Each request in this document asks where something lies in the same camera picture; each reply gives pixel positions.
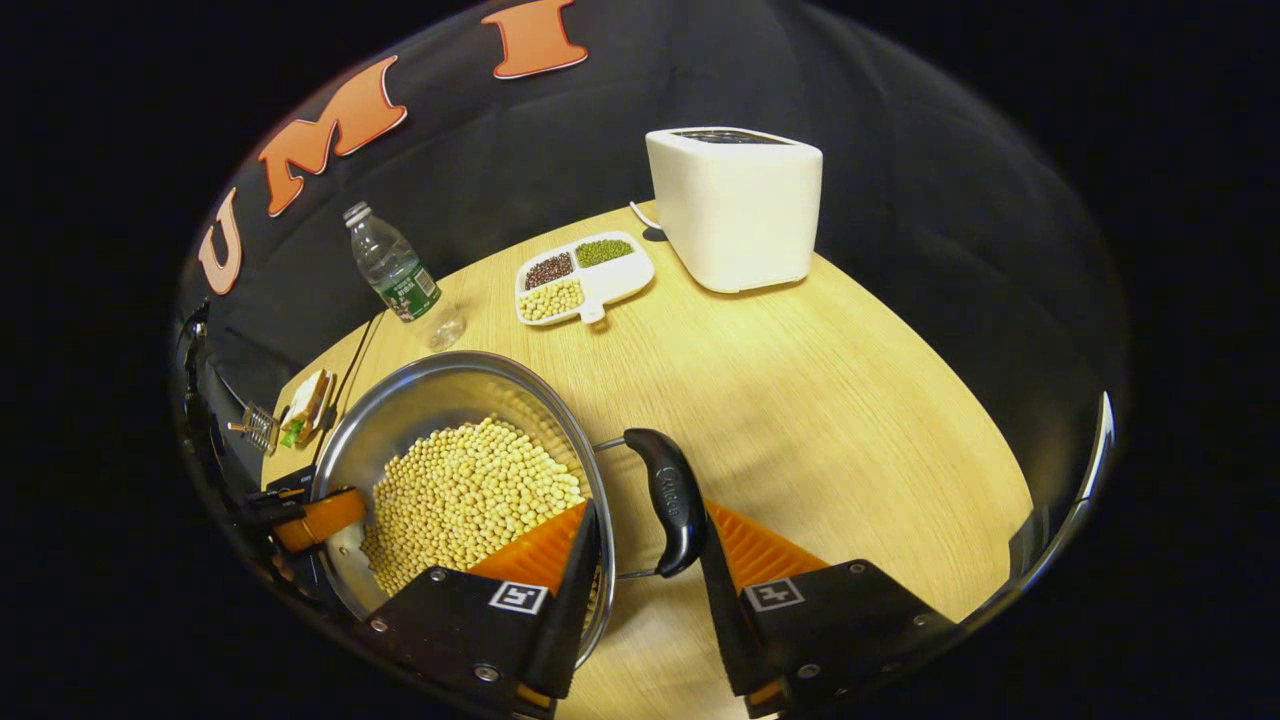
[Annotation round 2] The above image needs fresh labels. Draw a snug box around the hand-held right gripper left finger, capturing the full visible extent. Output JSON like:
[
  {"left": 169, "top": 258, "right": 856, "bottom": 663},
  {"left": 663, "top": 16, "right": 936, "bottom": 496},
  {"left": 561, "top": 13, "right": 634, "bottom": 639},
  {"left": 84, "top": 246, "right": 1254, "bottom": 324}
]
[{"left": 363, "top": 499, "right": 602, "bottom": 719}]

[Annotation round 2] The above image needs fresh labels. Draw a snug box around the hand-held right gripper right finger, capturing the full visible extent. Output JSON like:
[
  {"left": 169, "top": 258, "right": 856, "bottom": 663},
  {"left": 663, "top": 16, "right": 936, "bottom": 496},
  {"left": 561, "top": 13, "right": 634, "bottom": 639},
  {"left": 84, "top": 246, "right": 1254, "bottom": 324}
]
[{"left": 698, "top": 499, "right": 959, "bottom": 719}]

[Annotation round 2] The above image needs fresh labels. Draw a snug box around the black induction cooktop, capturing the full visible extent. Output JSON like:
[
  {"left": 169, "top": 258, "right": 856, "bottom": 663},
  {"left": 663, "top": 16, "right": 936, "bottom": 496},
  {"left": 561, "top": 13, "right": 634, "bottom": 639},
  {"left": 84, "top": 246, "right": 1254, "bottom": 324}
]
[{"left": 190, "top": 400, "right": 271, "bottom": 501}]

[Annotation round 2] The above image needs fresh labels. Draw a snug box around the steel pot with black handle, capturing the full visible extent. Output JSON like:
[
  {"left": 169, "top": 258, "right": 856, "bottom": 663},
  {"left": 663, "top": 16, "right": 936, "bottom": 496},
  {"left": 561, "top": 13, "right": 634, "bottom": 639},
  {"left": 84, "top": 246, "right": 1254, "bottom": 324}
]
[{"left": 310, "top": 350, "right": 711, "bottom": 671}]

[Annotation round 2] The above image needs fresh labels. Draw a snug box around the textured glass cup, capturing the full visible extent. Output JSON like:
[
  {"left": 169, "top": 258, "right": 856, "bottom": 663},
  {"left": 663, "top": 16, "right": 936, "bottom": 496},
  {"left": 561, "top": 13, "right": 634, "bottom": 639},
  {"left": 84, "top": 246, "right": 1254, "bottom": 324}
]
[{"left": 228, "top": 402, "right": 281, "bottom": 456}]

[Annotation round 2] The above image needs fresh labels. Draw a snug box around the sandwich with lettuce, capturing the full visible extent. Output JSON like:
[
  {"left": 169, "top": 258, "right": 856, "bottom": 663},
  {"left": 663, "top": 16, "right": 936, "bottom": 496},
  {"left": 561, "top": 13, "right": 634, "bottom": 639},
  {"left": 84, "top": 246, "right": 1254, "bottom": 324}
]
[{"left": 280, "top": 368, "right": 339, "bottom": 449}]

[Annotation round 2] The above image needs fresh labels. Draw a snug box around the pile of soybeans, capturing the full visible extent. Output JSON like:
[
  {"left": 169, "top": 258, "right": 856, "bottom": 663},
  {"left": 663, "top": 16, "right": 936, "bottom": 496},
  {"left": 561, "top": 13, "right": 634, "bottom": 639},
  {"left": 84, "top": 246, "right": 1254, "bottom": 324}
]
[{"left": 358, "top": 415, "right": 591, "bottom": 598}]

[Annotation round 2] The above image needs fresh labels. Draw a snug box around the clear plastic water bottle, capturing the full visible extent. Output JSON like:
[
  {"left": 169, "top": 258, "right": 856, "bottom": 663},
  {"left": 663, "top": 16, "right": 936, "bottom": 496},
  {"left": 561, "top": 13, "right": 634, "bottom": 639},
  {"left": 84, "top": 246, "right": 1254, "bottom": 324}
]
[{"left": 343, "top": 201, "right": 468, "bottom": 351}]

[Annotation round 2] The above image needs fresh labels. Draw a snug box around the small soybeans portion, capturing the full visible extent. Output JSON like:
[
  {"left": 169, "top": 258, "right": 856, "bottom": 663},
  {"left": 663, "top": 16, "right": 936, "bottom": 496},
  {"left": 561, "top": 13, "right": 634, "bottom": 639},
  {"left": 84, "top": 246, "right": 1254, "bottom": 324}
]
[{"left": 519, "top": 279, "right": 586, "bottom": 322}]

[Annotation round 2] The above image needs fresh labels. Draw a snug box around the red beans portion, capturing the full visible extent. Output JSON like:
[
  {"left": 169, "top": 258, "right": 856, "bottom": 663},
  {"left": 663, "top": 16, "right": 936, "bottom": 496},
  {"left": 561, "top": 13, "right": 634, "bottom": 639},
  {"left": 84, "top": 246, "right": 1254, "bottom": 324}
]
[{"left": 524, "top": 252, "right": 576, "bottom": 291}]

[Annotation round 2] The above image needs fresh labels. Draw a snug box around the white divided dish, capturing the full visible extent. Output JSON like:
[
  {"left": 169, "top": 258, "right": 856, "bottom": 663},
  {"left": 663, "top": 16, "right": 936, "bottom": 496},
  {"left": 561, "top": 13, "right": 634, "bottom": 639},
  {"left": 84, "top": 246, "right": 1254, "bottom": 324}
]
[{"left": 514, "top": 231, "right": 657, "bottom": 327}]

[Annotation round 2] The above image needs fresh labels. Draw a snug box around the white toaster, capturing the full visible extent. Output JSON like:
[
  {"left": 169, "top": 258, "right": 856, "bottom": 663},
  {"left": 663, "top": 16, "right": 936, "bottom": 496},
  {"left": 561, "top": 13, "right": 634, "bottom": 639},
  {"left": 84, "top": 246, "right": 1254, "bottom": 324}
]
[{"left": 645, "top": 126, "right": 824, "bottom": 295}]

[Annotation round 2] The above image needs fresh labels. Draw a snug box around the thin black cable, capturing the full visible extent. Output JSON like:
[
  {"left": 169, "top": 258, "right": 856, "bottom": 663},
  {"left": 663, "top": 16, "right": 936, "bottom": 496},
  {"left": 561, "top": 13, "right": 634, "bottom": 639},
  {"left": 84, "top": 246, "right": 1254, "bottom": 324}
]
[{"left": 316, "top": 311, "right": 387, "bottom": 463}]

